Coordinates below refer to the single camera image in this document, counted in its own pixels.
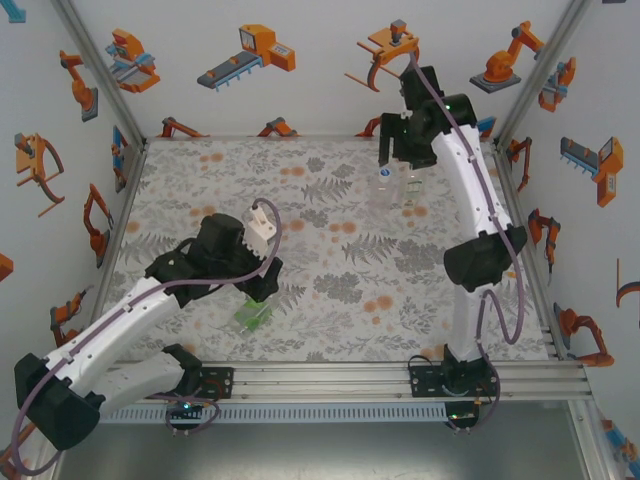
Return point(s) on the wide aluminium frame rail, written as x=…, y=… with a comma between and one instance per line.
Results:
x=320, y=382

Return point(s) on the lower aluminium frame leg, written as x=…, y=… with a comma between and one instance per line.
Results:
x=590, y=440

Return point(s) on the aluminium side frame rail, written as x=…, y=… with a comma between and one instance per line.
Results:
x=124, y=200
x=516, y=200

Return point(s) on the clear bottle dark green label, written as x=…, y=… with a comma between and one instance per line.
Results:
x=414, y=189

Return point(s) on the small circuit board green light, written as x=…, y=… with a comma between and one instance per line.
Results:
x=186, y=407
x=457, y=416

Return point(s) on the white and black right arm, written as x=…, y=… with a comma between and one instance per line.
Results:
x=465, y=175

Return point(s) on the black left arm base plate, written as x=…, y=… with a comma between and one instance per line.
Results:
x=220, y=382

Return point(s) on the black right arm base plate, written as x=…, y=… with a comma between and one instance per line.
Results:
x=422, y=382

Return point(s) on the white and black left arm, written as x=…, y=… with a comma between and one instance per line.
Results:
x=115, y=320

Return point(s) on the floral printed tablecloth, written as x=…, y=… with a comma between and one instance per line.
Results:
x=350, y=330

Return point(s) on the clear bottle without label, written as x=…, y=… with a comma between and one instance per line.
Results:
x=382, y=192

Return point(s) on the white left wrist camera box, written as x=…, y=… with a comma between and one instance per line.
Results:
x=260, y=232

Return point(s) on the clear bottle light green label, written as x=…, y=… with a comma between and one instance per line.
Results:
x=250, y=317

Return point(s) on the slanted aluminium frame post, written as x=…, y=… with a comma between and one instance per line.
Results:
x=540, y=75
x=103, y=75

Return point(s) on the thin aluminium frame rail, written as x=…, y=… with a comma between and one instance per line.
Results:
x=300, y=138

